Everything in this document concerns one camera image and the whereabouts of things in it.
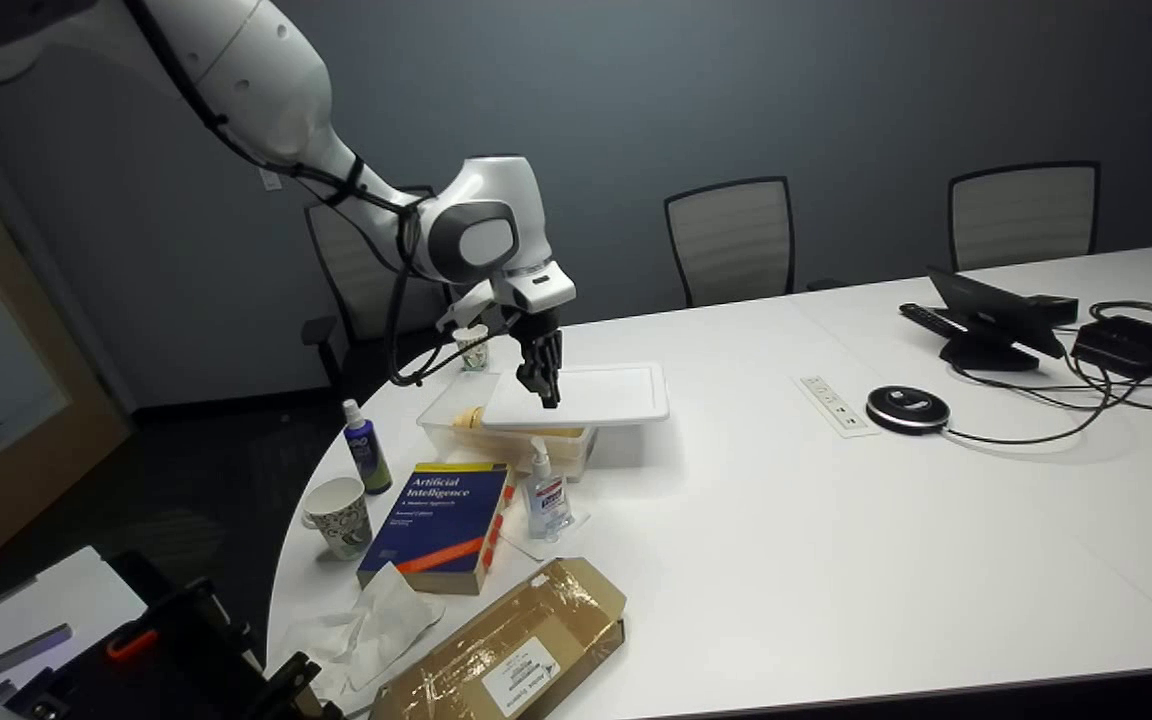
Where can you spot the clear plastic container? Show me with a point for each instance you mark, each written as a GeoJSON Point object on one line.
{"type": "Point", "coordinates": [449, 414]}

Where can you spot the black conference phone device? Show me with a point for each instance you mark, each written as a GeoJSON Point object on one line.
{"type": "Point", "coordinates": [990, 320]}

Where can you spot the black power adapter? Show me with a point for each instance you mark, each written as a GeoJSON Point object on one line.
{"type": "Point", "coordinates": [1131, 344]}

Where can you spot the long cardboard box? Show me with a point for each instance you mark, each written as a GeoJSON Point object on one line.
{"type": "Point", "coordinates": [510, 645]}

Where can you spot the patterned paper coffee cup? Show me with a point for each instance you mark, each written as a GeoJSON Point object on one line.
{"type": "Point", "coordinates": [338, 516]}

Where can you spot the white remote control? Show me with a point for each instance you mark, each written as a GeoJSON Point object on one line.
{"type": "Point", "coordinates": [835, 407]}

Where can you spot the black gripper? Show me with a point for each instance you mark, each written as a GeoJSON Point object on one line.
{"type": "Point", "coordinates": [538, 341]}

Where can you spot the blue orange textbook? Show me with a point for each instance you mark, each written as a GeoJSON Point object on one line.
{"type": "Point", "coordinates": [438, 524]}

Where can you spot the black mesh office chair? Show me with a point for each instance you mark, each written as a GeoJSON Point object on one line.
{"type": "Point", "coordinates": [1022, 213]}
{"type": "Point", "coordinates": [732, 242]}
{"type": "Point", "coordinates": [348, 287]}

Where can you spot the black equipment case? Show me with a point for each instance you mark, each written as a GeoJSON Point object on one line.
{"type": "Point", "coordinates": [191, 654]}

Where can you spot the round black speakerphone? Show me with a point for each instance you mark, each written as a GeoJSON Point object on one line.
{"type": "Point", "coordinates": [907, 409]}

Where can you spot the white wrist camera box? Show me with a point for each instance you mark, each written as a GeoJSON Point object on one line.
{"type": "Point", "coordinates": [545, 287]}

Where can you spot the clear soap pump dispenser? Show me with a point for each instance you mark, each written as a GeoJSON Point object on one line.
{"type": "Point", "coordinates": [545, 497]}

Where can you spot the white container lid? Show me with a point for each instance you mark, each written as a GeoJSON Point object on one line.
{"type": "Point", "coordinates": [602, 392]}

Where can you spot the clear plastic bag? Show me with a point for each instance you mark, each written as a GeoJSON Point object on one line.
{"type": "Point", "coordinates": [377, 625]}

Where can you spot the blue bottle white cap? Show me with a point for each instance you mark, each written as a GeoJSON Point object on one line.
{"type": "Point", "coordinates": [366, 452]}

